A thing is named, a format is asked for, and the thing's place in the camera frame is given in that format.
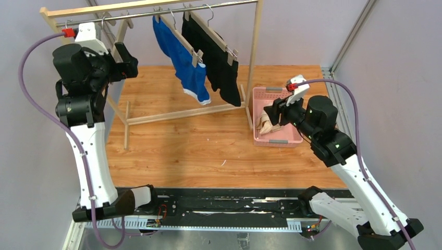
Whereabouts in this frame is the black underwear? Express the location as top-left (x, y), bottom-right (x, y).
top-left (181, 15), bottom-right (241, 107)

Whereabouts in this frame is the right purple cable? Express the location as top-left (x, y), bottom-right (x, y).
top-left (286, 79), bottom-right (417, 250)

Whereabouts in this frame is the wooden clothes rack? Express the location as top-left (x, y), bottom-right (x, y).
top-left (40, 1), bottom-right (263, 149)

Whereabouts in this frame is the pink plastic basket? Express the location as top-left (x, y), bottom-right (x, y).
top-left (252, 87), bottom-right (303, 147)

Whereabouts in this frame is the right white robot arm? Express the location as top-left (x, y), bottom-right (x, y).
top-left (264, 95), bottom-right (424, 249)

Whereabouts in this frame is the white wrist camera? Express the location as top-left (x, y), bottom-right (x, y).
top-left (286, 74), bottom-right (310, 107)
top-left (75, 22), bottom-right (108, 55)

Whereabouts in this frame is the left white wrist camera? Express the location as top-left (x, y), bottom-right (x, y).
top-left (75, 22), bottom-right (108, 55)

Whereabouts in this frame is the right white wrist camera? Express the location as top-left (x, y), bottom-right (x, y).
top-left (286, 74), bottom-right (310, 107)

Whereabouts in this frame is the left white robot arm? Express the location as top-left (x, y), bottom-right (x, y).
top-left (53, 42), bottom-right (159, 222)

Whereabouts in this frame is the purple cable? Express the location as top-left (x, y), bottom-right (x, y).
top-left (18, 28), bottom-right (158, 250)
top-left (286, 79), bottom-right (417, 250)

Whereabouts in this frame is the blue underwear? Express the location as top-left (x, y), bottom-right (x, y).
top-left (152, 17), bottom-right (211, 105)

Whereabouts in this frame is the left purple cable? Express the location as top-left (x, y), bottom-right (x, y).
top-left (18, 28), bottom-right (158, 250)

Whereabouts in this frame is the cream cotton underwear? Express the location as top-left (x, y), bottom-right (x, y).
top-left (255, 115), bottom-right (281, 135)

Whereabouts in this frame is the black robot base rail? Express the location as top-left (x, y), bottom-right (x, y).
top-left (97, 188), bottom-right (328, 233)

